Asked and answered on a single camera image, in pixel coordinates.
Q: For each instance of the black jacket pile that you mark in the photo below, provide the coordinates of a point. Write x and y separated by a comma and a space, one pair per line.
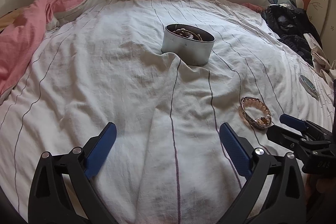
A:
291, 23

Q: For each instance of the beige crumpled cloth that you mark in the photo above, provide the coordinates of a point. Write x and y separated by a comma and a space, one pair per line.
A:
321, 65

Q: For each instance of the white striped bed sheet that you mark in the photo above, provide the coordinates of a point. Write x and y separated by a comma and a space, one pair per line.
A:
103, 63

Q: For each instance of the pink blanket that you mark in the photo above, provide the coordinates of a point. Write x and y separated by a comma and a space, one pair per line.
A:
20, 39

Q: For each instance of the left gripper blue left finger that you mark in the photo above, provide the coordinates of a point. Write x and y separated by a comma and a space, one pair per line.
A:
49, 201

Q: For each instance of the round decorated tin lid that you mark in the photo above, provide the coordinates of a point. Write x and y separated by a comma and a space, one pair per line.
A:
308, 86

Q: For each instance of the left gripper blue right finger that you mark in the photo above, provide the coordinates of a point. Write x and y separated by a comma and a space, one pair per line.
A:
285, 200

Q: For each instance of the rose gold pearl bangle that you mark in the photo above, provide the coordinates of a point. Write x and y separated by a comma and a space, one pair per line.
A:
255, 113

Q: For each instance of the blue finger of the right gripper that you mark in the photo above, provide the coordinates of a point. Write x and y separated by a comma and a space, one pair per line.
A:
307, 128
317, 156

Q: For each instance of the round silver metal tin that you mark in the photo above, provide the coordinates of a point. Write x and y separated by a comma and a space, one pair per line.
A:
192, 44

